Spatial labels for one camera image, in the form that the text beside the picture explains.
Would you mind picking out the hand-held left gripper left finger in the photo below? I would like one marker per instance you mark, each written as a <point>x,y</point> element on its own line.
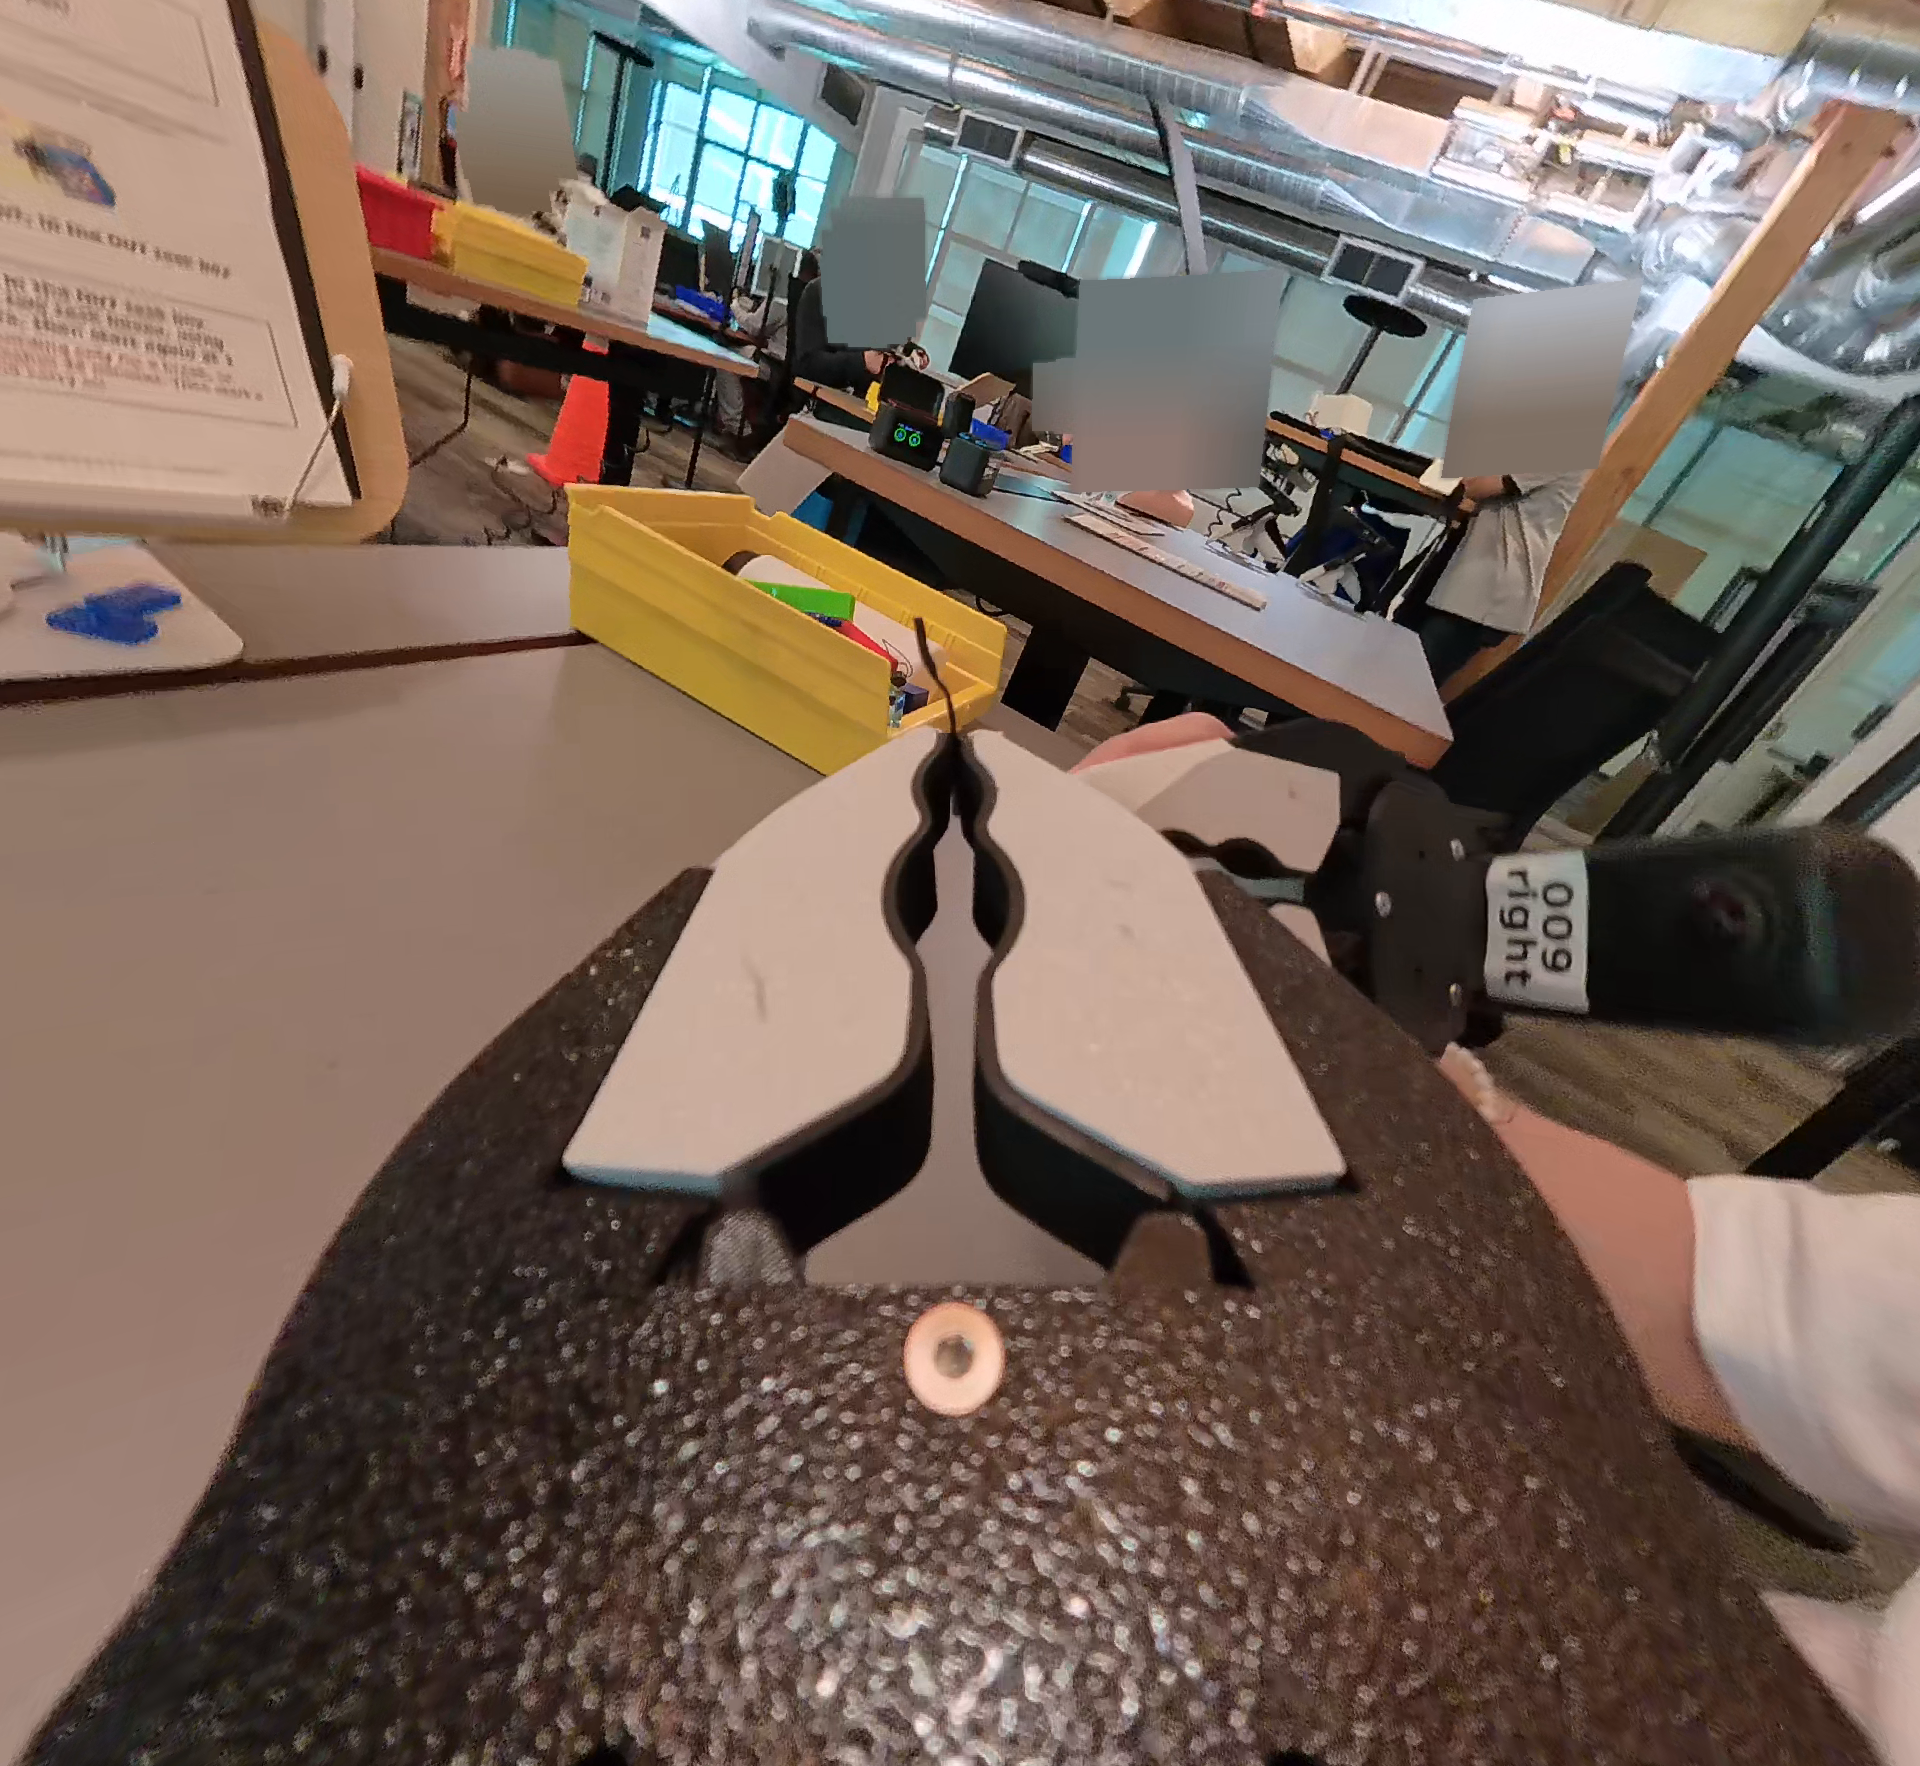
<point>752,1031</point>

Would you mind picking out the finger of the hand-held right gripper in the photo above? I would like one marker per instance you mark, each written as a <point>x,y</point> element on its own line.
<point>1304,929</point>
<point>1246,797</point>

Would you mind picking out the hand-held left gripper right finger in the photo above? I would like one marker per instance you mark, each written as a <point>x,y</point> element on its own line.
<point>1171,1031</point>

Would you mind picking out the yellow plastic bin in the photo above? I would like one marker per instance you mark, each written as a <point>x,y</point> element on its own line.
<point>705,642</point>

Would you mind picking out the person's right forearm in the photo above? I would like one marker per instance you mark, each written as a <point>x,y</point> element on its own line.
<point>1606,1225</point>

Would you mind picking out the person's right hand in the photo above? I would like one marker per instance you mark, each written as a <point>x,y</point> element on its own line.
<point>1162,739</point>

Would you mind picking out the grey-top wood-edged desk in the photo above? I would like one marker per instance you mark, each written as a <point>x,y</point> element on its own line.
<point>1200,626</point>

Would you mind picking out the long white strip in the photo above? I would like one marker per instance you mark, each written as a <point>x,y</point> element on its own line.
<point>1171,563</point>

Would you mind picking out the black office chair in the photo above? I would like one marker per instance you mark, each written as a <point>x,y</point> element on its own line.
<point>1574,685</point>

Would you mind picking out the wooden-top equipment cart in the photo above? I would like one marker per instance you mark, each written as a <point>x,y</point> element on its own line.
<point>1380,460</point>

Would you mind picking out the black tripod stand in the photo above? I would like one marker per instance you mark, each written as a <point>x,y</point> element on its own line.
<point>1801,565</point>

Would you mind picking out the small red item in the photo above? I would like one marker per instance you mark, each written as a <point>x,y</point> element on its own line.
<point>859,638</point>

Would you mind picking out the person's white shirt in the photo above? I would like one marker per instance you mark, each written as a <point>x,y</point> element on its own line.
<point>1815,1345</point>

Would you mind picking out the dark small box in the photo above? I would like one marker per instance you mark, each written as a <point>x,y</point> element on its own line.
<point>970,465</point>

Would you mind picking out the green block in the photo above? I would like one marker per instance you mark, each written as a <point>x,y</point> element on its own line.
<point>801,598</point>

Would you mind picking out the black round-top stand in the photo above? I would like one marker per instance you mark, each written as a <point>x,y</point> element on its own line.
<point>1380,314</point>

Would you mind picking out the black case with green lights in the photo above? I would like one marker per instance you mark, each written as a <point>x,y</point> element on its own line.
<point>907,424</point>

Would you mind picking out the black computer monitor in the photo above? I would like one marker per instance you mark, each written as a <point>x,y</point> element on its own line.
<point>1005,317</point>

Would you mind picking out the orange traffic cone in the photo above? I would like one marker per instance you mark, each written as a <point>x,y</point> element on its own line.
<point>579,438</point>

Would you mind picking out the white item with blue mark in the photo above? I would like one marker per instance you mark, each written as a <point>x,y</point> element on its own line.
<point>151,642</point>

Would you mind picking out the wooden-top standing desk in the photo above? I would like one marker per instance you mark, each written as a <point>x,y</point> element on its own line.
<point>601,326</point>

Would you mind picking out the white cardboard box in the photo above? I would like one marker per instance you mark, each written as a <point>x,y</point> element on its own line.
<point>615,259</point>

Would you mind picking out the stack of yellow bins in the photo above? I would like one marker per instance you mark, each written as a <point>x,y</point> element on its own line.
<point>512,254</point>

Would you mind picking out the instruction sheet on board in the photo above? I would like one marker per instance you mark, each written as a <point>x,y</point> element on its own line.
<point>353,296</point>

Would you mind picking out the red plastic bin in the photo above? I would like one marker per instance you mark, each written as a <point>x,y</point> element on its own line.
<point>398,214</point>

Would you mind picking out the printed instruction sheet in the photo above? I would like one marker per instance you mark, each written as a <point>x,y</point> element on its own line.
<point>134,221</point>

